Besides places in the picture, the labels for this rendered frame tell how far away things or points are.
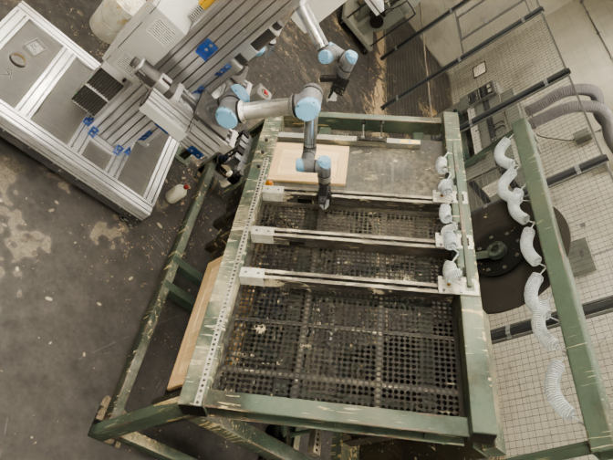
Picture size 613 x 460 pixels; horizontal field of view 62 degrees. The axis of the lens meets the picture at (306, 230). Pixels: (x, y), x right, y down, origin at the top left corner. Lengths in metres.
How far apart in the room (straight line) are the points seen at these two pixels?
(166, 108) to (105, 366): 1.47
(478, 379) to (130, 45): 2.32
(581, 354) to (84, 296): 2.59
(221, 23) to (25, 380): 2.02
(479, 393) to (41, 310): 2.23
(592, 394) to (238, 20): 2.34
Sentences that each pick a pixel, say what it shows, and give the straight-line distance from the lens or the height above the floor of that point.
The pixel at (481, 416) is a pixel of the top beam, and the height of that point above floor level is 1.82.
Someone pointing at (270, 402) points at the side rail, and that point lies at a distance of 2.29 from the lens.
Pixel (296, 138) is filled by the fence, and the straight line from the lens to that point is 3.49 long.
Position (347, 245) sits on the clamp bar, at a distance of 2.78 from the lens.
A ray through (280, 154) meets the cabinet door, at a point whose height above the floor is 0.93.
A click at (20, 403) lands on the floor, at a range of 2.96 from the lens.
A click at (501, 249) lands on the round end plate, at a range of 3.14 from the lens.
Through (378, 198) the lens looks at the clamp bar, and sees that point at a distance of 3.00.
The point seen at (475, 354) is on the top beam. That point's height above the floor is 1.82.
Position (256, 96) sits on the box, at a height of 0.90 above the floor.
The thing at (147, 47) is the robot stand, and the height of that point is 1.02.
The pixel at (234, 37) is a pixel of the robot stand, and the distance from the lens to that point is 2.78.
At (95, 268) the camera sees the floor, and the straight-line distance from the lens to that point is 3.31.
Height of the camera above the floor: 2.71
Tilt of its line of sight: 33 degrees down
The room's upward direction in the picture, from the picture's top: 63 degrees clockwise
